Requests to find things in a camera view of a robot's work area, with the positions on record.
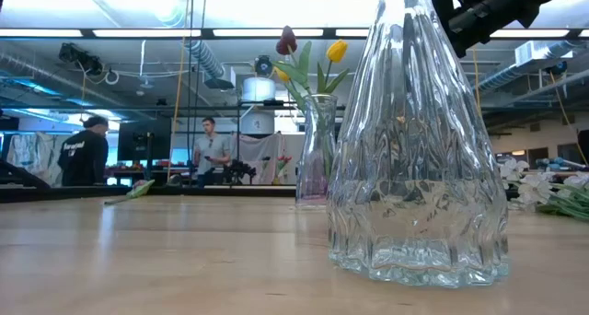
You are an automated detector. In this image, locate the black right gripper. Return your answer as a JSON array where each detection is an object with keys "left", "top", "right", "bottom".
[{"left": 431, "top": 0, "right": 542, "bottom": 59}]

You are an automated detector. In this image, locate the dark red artificial tulip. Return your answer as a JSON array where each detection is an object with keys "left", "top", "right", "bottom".
[
  {"left": 102, "top": 178, "right": 156, "bottom": 206},
  {"left": 270, "top": 25, "right": 333, "bottom": 178}
]

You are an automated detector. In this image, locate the white artificial flower spray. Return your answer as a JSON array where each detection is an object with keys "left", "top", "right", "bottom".
[{"left": 498, "top": 156, "right": 589, "bottom": 223}]

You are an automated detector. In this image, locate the slim clear glass vase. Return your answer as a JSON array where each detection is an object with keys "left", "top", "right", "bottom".
[{"left": 295, "top": 93, "right": 340, "bottom": 211}]

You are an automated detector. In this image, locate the large ribbed clear glass vase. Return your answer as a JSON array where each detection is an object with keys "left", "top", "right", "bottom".
[{"left": 325, "top": 0, "right": 511, "bottom": 290}]

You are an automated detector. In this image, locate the pink tinted glass vase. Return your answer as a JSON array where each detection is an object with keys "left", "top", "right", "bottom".
[{"left": 301, "top": 160, "right": 330, "bottom": 203}]

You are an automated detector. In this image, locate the black ceiling light beam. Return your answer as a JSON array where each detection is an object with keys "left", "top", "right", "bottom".
[{"left": 0, "top": 27, "right": 589, "bottom": 41}]

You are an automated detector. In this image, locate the white ceiling air unit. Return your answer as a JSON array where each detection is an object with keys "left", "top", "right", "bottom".
[{"left": 514, "top": 40, "right": 575, "bottom": 68}]

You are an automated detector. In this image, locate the white cylindrical tank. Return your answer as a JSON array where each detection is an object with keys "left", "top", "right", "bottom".
[{"left": 241, "top": 76, "right": 278, "bottom": 103}]

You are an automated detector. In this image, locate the black ceiling vent hood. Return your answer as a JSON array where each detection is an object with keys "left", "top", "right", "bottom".
[{"left": 203, "top": 77, "right": 236, "bottom": 91}]

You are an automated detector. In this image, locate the black metal rack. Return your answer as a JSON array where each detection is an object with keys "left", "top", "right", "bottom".
[{"left": 235, "top": 99, "right": 298, "bottom": 187}]

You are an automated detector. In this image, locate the teal background tool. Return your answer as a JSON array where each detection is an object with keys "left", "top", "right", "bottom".
[{"left": 536, "top": 156, "right": 588, "bottom": 171}]

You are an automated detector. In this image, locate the person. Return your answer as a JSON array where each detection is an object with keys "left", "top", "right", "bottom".
[
  {"left": 56, "top": 115, "right": 110, "bottom": 188},
  {"left": 191, "top": 116, "right": 233, "bottom": 188}
]

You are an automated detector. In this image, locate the black monitor screen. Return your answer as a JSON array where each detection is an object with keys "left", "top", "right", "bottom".
[{"left": 117, "top": 118, "right": 173, "bottom": 162}]

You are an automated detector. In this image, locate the white teal patterned cloth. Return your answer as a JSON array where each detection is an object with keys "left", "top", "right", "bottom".
[{"left": 4, "top": 133, "right": 65, "bottom": 190}]

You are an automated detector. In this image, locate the black hose reel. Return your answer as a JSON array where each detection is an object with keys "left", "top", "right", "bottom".
[{"left": 253, "top": 54, "right": 278, "bottom": 78}]

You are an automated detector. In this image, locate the silver flexible duct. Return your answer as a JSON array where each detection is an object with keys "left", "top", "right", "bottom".
[{"left": 186, "top": 39, "right": 227, "bottom": 80}]

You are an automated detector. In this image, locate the black ceiling camera rig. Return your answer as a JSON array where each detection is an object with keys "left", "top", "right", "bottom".
[{"left": 58, "top": 41, "right": 105, "bottom": 77}]

